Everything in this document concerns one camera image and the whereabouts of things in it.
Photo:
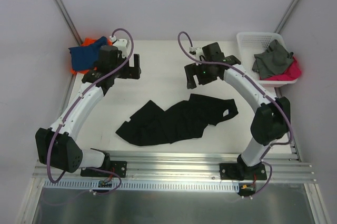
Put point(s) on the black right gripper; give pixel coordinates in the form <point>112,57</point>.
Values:
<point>196,74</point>

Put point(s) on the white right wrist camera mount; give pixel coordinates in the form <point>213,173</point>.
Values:
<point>196,52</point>

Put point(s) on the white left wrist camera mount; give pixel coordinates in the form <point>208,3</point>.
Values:
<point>121,44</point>

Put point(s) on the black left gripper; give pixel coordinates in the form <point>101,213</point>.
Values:
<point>130,69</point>

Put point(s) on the grey green t shirt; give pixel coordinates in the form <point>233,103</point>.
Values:
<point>274,61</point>

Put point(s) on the blue t shirt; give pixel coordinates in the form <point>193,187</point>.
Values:
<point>84,55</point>

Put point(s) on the pink t shirt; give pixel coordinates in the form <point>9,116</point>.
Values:
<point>291,74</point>

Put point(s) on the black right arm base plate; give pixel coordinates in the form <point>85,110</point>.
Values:
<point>240,172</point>

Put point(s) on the aluminium mounting rail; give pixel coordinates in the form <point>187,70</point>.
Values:
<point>287,168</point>

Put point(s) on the left corner aluminium post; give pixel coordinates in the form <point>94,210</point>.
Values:
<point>68,20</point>

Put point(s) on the white slotted cable duct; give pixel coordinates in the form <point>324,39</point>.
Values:
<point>138,185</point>

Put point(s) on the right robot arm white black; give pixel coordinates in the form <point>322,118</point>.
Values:
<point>271,119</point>

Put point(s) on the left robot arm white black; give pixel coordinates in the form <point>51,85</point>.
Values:
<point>56,145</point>

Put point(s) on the white plastic laundry basket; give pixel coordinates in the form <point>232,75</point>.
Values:
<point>251,43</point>

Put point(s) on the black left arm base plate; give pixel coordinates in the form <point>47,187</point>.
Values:
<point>117,167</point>

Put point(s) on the orange t shirt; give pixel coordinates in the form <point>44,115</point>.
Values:
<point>89,42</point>

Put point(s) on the black t shirt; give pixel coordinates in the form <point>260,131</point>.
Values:
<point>187,119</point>

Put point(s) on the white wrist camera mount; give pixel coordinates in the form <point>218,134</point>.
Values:
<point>196,52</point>
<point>121,44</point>

